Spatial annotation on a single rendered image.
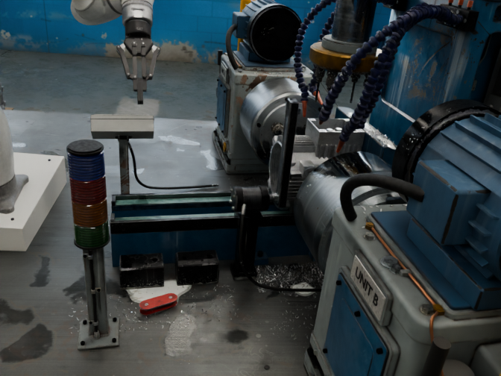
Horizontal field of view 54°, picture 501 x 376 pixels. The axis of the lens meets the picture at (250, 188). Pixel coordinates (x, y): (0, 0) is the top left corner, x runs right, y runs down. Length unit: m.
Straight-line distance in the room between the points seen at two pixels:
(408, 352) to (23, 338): 0.75
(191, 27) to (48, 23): 1.82
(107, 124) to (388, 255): 0.91
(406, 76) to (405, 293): 0.79
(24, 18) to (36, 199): 5.84
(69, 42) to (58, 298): 6.05
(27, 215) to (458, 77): 1.08
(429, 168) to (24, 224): 1.01
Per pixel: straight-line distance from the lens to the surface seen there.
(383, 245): 0.76
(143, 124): 1.41
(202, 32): 6.81
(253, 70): 1.67
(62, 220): 1.48
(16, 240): 1.36
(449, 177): 0.63
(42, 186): 1.50
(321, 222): 0.94
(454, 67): 1.18
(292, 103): 1.05
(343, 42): 1.17
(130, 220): 1.21
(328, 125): 1.32
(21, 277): 1.29
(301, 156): 1.22
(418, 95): 1.31
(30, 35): 7.22
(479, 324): 0.68
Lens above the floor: 1.55
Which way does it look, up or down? 27 degrees down
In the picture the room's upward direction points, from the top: 5 degrees clockwise
